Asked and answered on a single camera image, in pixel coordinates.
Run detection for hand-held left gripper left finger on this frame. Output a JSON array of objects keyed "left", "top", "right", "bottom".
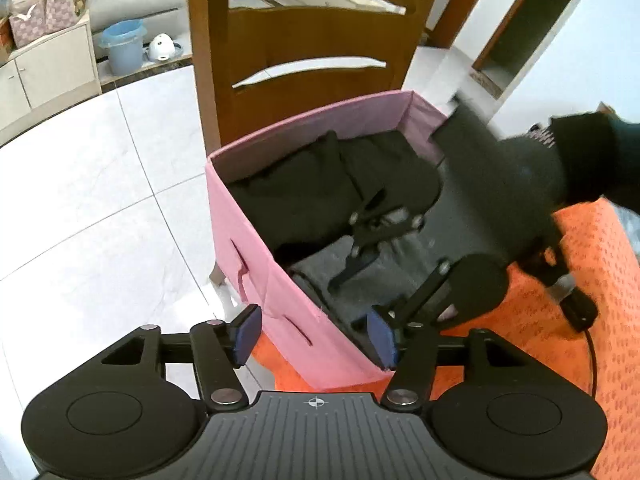
[{"left": 85, "top": 304, "right": 263, "bottom": 411}]

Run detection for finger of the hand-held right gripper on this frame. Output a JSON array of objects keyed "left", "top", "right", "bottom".
[
  {"left": 326, "top": 189, "right": 427, "bottom": 292},
  {"left": 350, "top": 259, "right": 452, "bottom": 335}
]

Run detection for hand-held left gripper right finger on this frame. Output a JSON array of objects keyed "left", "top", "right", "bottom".
[{"left": 367, "top": 305, "right": 543, "bottom": 411}]

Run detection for dark grey tights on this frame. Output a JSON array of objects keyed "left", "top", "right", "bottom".
[{"left": 286, "top": 234, "right": 402, "bottom": 332}]

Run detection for pink fabric storage box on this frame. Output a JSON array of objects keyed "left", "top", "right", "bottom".
[{"left": 205, "top": 89, "right": 452, "bottom": 392}]

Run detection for person's right forearm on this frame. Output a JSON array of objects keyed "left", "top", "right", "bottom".
[{"left": 549, "top": 111, "right": 640, "bottom": 207}]

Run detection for black clothes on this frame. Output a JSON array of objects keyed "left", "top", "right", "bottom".
[{"left": 226, "top": 130, "right": 444, "bottom": 262}]

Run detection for orange patterned mat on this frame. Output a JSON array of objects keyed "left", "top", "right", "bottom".
[{"left": 249, "top": 196, "right": 640, "bottom": 412}]

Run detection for wooden chair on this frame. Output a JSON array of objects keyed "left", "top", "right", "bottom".
[{"left": 185, "top": 0, "right": 447, "bottom": 152}]

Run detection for white round appliance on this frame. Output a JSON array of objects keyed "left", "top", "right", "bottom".
[{"left": 146, "top": 33, "right": 184, "bottom": 62}]

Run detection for blue plastic bucket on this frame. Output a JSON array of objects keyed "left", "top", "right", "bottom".
[{"left": 99, "top": 18, "right": 147, "bottom": 77}]

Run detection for cream cupboard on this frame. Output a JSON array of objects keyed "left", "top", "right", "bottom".
[{"left": 0, "top": 11, "right": 104, "bottom": 137}]

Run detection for grey sofa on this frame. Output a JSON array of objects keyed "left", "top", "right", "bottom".
[{"left": 86, "top": 0, "right": 189, "bottom": 37}]

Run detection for pink checkered bag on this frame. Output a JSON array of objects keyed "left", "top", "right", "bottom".
[{"left": 9, "top": 0, "right": 87, "bottom": 49}]

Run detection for black cable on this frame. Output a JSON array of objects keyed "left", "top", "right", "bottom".
[{"left": 574, "top": 329, "right": 599, "bottom": 402}]

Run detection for wooden door frame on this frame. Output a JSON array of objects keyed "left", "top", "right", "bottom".
[
  {"left": 429, "top": 0, "right": 502, "bottom": 49},
  {"left": 471, "top": 0, "right": 607, "bottom": 102}
]

